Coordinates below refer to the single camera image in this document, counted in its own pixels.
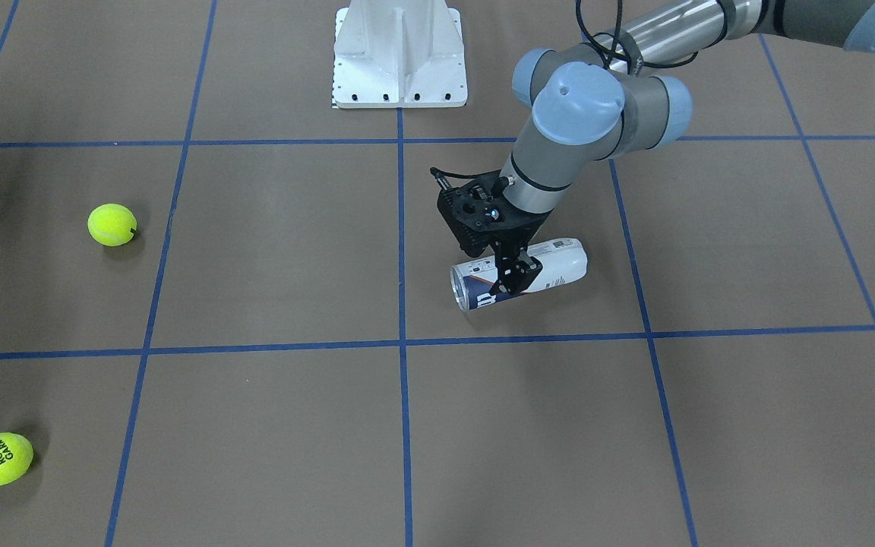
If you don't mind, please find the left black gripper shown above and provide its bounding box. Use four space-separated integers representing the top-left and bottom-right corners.
437 171 555 296

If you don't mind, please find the white blue tennis ball can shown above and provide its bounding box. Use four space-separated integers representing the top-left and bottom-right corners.
449 238 588 312

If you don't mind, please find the tennis ball with plain seam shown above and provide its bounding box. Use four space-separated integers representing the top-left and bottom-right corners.
87 204 137 247

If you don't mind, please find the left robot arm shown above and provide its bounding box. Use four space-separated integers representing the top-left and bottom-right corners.
431 1 875 311

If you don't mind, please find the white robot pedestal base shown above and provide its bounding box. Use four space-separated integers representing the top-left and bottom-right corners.
331 1 469 109

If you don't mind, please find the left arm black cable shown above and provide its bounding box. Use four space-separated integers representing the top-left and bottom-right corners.
575 0 727 77

